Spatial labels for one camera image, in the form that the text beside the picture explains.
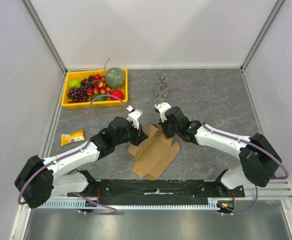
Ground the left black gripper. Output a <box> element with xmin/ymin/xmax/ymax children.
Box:
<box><xmin>114</xmin><ymin>120</ymin><xmax>148</xmax><ymax>147</ymax></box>

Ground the brown cardboard box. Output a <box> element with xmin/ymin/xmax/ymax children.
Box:
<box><xmin>127</xmin><ymin>124</ymin><xmax>180</xmax><ymax>181</ymax></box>

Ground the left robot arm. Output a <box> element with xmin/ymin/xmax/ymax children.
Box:
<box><xmin>14</xmin><ymin>116</ymin><xmax>148</xmax><ymax>209</ymax></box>

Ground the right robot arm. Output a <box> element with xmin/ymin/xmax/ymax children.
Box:
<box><xmin>155</xmin><ymin>102</ymin><xmax>281</xmax><ymax>197</ymax></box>

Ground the red tomato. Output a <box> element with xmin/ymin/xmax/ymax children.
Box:
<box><xmin>110</xmin><ymin>89</ymin><xmax>124</xmax><ymax>101</ymax></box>

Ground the green avocado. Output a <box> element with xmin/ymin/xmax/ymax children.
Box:
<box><xmin>90</xmin><ymin>93</ymin><xmax>107</xmax><ymax>102</ymax></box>

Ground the clear glass bottle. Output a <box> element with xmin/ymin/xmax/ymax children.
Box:
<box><xmin>156</xmin><ymin>76</ymin><xmax>168</xmax><ymax>101</ymax></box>

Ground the yellow snack packet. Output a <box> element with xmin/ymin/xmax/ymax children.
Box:
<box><xmin>60</xmin><ymin>129</ymin><xmax>85</xmax><ymax>147</ymax></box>

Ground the red cherry bunch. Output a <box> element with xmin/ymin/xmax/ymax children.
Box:
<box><xmin>80</xmin><ymin>74</ymin><xmax>111</xmax><ymax>97</ymax></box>

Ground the green netted melon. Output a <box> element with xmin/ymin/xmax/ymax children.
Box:
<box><xmin>105</xmin><ymin>67</ymin><xmax>125</xmax><ymax>89</ymax></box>

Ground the dark purple grape bunch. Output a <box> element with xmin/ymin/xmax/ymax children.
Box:
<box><xmin>66</xmin><ymin>87</ymin><xmax>88</xmax><ymax>104</ymax></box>

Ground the green apple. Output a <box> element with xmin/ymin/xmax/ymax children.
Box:
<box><xmin>68</xmin><ymin>79</ymin><xmax>81</xmax><ymax>88</ymax></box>

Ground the yellow plastic bin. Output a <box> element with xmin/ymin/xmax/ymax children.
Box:
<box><xmin>61</xmin><ymin>68</ymin><xmax>128</xmax><ymax>110</ymax></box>

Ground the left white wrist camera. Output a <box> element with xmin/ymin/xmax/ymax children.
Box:
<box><xmin>127</xmin><ymin>109</ymin><xmax>143</xmax><ymax>130</ymax></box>

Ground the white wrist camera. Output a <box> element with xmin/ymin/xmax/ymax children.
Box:
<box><xmin>155</xmin><ymin>102</ymin><xmax>171</xmax><ymax>123</ymax></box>
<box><xmin>127</xmin><ymin>109</ymin><xmax>143</xmax><ymax>130</ymax></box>

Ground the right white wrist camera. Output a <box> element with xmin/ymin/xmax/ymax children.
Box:
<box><xmin>155</xmin><ymin>102</ymin><xmax>171</xmax><ymax>123</ymax></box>

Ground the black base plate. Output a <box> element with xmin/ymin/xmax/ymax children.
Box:
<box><xmin>80</xmin><ymin>179</ymin><xmax>245</xmax><ymax>206</ymax></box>

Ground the grey slotted cable duct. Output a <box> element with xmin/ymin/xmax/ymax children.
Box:
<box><xmin>32</xmin><ymin>198</ymin><xmax>223</xmax><ymax>210</ymax></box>

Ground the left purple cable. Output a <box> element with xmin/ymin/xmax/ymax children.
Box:
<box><xmin>18</xmin><ymin>94</ymin><xmax>134</xmax><ymax>216</ymax></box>

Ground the purple cable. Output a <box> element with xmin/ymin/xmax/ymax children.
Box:
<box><xmin>18</xmin><ymin>94</ymin><xmax>134</xmax><ymax>216</ymax></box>
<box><xmin>155</xmin><ymin>86</ymin><xmax>290</xmax><ymax>216</ymax></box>

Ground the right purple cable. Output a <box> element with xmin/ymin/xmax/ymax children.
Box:
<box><xmin>155</xmin><ymin>86</ymin><xmax>290</xmax><ymax>216</ymax></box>

